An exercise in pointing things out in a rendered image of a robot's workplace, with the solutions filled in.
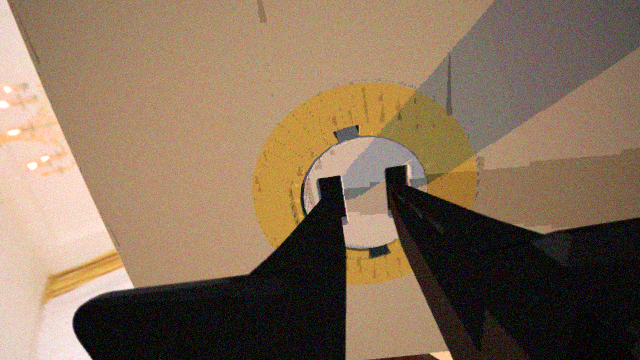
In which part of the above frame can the grey panel with square hole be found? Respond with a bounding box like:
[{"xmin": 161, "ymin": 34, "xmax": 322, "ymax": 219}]
[{"xmin": 6, "ymin": 0, "xmax": 640, "ymax": 360}]

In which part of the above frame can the peach rectangular block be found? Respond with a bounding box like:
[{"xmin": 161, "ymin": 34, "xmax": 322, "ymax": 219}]
[{"xmin": 430, "ymin": 351, "xmax": 453, "ymax": 360}]

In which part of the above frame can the tan cylinder with white slotted end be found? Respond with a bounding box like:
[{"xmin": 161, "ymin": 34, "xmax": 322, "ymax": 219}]
[{"xmin": 303, "ymin": 125, "xmax": 428, "ymax": 249}]

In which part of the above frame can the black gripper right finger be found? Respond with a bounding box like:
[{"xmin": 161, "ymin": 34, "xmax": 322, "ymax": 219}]
[{"xmin": 389, "ymin": 183, "xmax": 640, "ymax": 360}]

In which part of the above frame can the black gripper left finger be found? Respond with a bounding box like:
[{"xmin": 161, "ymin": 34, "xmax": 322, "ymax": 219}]
[{"xmin": 72, "ymin": 192, "xmax": 346, "ymax": 360}]

